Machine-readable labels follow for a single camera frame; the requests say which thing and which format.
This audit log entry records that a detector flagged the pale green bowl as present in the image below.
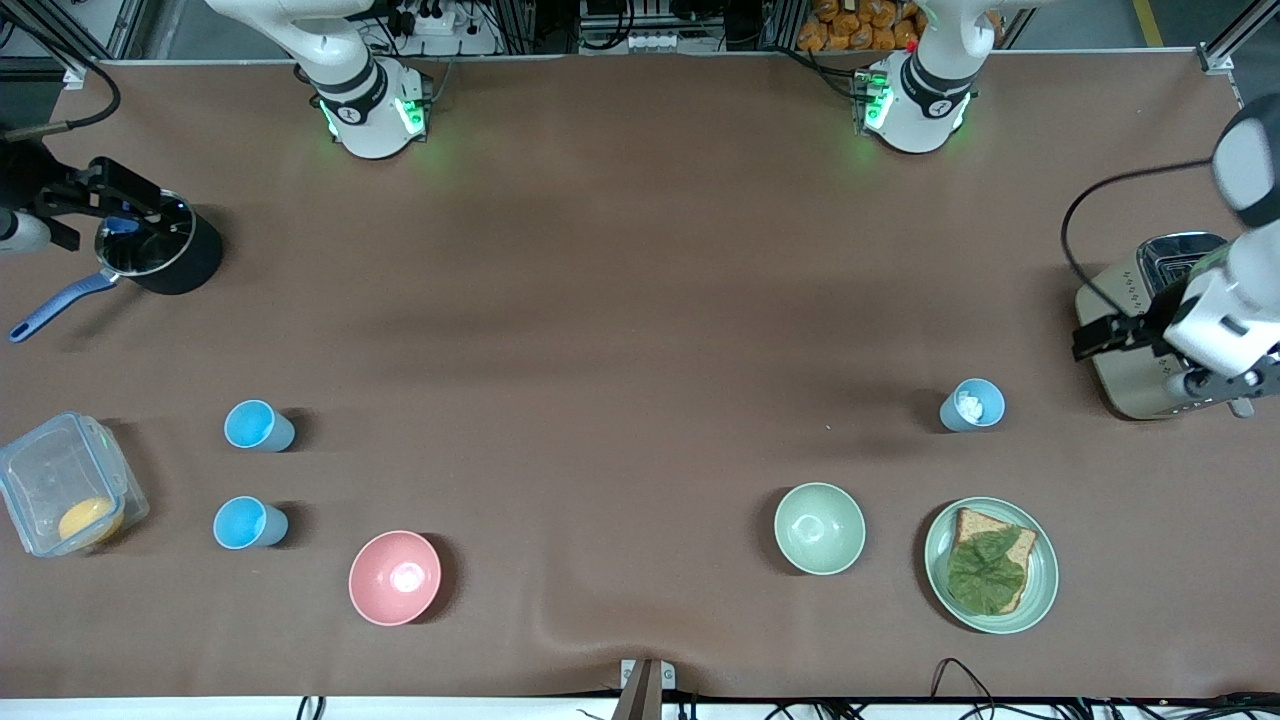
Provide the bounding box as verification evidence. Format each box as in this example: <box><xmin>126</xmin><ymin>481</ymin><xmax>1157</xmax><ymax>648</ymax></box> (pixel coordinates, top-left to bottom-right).
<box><xmin>773</xmin><ymin>482</ymin><xmax>867</xmax><ymax>576</ymax></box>

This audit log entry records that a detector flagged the pale green plate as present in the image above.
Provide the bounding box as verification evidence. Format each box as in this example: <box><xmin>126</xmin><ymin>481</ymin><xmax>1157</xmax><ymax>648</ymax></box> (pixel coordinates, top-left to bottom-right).
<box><xmin>924</xmin><ymin>497</ymin><xmax>1060</xmax><ymax>635</ymax></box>

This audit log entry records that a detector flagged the clear plastic food container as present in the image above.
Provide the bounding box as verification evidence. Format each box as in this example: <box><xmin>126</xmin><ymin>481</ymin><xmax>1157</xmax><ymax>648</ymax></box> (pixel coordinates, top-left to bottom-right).
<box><xmin>0</xmin><ymin>411</ymin><xmax>151</xmax><ymax>559</ymax></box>

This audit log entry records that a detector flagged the bag of orange buns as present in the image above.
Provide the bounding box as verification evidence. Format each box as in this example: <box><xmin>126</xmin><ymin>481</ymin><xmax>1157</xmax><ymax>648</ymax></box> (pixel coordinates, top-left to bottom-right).
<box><xmin>796</xmin><ymin>0</ymin><xmax>1003</xmax><ymax>53</ymax></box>

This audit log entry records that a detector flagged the beige chrome toaster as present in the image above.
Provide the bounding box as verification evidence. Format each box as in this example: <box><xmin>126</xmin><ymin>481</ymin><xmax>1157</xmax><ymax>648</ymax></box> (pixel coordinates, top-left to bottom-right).
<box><xmin>1075</xmin><ymin>232</ymin><xmax>1280</xmax><ymax>421</ymax></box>

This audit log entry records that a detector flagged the green lettuce leaf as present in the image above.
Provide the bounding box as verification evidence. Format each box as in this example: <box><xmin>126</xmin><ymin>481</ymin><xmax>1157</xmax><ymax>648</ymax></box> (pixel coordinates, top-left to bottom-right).
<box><xmin>946</xmin><ymin>527</ymin><xmax>1031</xmax><ymax>613</ymax></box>

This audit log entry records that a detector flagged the grey-blue plastic cup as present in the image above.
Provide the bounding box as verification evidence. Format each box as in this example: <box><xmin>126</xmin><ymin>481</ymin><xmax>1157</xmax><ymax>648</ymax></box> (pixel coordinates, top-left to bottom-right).
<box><xmin>939</xmin><ymin>378</ymin><xmax>1007</xmax><ymax>433</ymax></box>

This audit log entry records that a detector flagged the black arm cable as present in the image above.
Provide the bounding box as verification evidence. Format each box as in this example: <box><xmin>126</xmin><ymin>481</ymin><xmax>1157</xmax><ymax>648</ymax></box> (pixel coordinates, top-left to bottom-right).
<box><xmin>1061</xmin><ymin>157</ymin><xmax>1217</xmax><ymax>321</ymax></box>
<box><xmin>0</xmin><ymin>8</ymin><xmax>123</xmax><ymax>142</ymax></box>

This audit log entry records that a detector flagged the black saucepan with blue handle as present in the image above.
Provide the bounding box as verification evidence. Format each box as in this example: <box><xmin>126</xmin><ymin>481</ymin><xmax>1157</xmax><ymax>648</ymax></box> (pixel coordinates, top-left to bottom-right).
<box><xmin>8</xmin><ymin>188</ymin><xmax>224</xmax><ymax>344</ymax></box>

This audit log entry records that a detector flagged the pink bowl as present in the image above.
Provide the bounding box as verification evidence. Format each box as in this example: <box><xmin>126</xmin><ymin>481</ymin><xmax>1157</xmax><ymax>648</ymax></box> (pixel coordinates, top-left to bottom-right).
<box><xmin>348</xmin><ymin>530</ymin><xmax>442</xmax><ymax>627</ymax></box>

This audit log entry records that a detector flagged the black looped floor cable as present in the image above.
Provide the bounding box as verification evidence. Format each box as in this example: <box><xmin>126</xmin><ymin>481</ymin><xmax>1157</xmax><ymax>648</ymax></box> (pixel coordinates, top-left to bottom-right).
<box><xmin>931</xmin><ymin>656</ymin><xmax>997</xmax><ymax>707</ymax></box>

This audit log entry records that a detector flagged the orange round food piece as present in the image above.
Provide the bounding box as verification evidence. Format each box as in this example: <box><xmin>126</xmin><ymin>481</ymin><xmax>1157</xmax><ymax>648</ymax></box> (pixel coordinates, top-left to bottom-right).
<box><xmin>57</xmin><ymin>496</ymin><xmax>126</xmax><ymax>546</ymax></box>

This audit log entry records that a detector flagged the bright blue plastic cup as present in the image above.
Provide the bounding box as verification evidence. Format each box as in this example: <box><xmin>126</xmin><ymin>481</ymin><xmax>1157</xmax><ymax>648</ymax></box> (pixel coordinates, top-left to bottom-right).
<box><xmin>213</xmin><ymin>496</ymin><xmax>290</xmax><ymax>550</ymax></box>
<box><xmin>223</xmin><ymin>399</ymin><xmax>297</xmax><ymax>453</ymax></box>

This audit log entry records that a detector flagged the white power strip with plugs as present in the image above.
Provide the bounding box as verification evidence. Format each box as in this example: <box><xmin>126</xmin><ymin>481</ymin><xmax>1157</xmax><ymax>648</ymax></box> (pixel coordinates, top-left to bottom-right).
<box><xmin>385</xmin><ymin>0</ymin><xmax>471</xmax><ymax>39</ymax></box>

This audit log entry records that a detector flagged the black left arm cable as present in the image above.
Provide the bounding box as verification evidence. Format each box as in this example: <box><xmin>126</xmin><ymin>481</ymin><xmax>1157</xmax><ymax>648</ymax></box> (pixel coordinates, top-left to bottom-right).
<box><xmin>1061</xmin><ymin>157</ymin><xmax>1217</xmax><ymax>321</ymax></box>

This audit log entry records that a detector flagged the brown bread slice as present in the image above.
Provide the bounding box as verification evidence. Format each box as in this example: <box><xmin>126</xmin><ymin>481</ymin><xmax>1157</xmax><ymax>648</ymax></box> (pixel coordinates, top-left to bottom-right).
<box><xmin>950</xmin><ymin>507</ymin><xmax>1039</xmax><ymax>615</ymax></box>

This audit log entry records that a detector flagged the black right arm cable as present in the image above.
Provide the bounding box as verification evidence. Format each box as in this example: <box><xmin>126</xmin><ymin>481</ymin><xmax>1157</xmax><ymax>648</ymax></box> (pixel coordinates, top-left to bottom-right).
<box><xmin>0</xmin><ymin>8</ymin><xmax>123</xmax><ymax>142</ymax></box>

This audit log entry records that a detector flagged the metal table edge bracket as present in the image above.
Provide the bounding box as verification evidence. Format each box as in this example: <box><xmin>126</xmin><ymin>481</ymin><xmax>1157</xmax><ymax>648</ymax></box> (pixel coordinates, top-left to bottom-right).
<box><xmin>612</xmin><ymin>657</ymin><xmax>677</xmax><ymax>720</ymax></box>

